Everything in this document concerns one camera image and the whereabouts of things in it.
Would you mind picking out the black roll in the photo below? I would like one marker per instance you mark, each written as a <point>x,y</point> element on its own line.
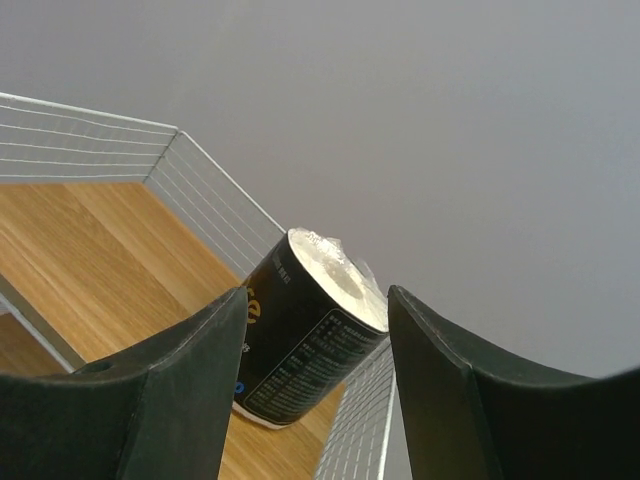
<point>314,315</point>

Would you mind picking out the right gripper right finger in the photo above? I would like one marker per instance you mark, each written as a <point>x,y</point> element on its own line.
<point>473,410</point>

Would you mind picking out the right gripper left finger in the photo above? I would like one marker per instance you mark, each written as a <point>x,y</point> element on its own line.
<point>159,409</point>

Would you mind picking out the wooden wire-frame three-tier shelf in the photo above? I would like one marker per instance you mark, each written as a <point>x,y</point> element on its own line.
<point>114,229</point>

